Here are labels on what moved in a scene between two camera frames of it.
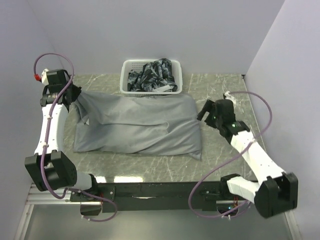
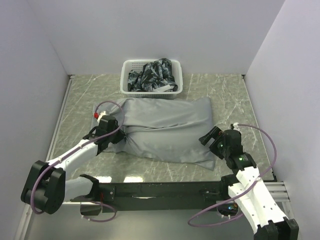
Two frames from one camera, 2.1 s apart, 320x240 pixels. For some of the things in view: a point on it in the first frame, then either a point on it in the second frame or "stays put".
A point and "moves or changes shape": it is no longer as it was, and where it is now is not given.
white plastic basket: x=127 y=65 stays put
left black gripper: x=76 y=91 → x=121 y=135
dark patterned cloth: x=156 y=76 stays put
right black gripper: x=209 y=106 → x=215 y=133
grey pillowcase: x=163 y=123 moves or changes shape
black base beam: x=155 y=196 stays put
